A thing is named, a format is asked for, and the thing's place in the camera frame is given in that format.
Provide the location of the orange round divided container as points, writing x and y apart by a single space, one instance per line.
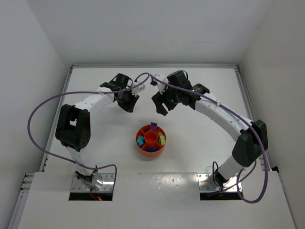
151 140

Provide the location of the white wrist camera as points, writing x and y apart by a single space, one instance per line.
160 81
137 87

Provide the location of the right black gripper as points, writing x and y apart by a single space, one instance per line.
162 100

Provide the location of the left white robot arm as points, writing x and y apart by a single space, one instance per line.
74 123

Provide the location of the teal long lego brick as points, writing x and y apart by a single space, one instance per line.
140 142

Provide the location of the blue round lego piece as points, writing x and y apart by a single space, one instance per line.
151 150

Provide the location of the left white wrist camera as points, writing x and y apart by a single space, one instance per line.
137 87

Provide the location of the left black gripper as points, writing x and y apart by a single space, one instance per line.
127 99

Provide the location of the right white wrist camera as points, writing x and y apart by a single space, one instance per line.
160 81

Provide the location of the lime green purple lego brick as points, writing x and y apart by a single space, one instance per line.
162 140

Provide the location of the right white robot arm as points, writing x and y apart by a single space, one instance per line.
250 136

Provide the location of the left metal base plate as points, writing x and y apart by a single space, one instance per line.
98 183

